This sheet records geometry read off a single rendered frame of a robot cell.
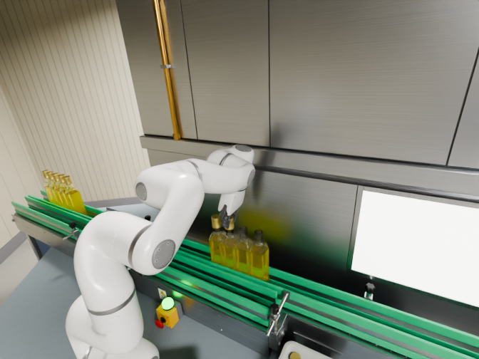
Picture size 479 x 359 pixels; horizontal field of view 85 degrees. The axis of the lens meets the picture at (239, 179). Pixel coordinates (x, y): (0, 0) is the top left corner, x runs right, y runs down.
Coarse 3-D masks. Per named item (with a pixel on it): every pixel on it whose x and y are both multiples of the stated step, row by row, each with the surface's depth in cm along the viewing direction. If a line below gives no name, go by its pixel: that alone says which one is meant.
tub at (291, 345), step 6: (288, 342) 85; (294, 342) 85; (288, 348) 84; (294, 348) 85; (300, 348) 84; (306, 348) 83; (282, 354) 82; (288, 354) 85; (300, 354) 84; (306, 354) 83; (312, 354) 82; (318, 354) 81
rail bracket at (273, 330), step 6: (288, 294) 87; (282, 300) 86; (270, 306) 78; (276, 306) 78; (282, 306) 84; (276, 312) 77; (270, 318) 79; (276, 318) 79; (270, 324) 78; (276, 324) 79; (270, 330) 77; (276, 330) 81; (276, 336) 81
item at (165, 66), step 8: (152, 0) 90; (160, 16) 93; (160, 24) 93; (160, 32) 94; (160, 40) 95; (160, 48) 96; (168, 72) 100; (168, 80) 101; (168, 88) 102; (168, 96) 103; (176, 120) 108; (176, 128) 108; (176, 136) 109
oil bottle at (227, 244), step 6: (234, 234) 98; (222, 240) 97; (228, 240) 96; (234, 240) 96; (222, 246) 98; (228, 246) 96; (234, 246) 96; (222, 252) 99; (228, 252) 97; (234, 252) 96; (222, 258) 100; (228, 258) 98; (234, 258) 97; (228, 264) 100; (234, 264) 98
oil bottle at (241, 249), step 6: (240, 246) 93; (246, 246) 93; (240, 252) 94; (246, 252) 93; (240, 258) 95; (246, 258) 94; (240, 264) 97; (246, 264) 95; (240, 270) 98; (246, 270) 96
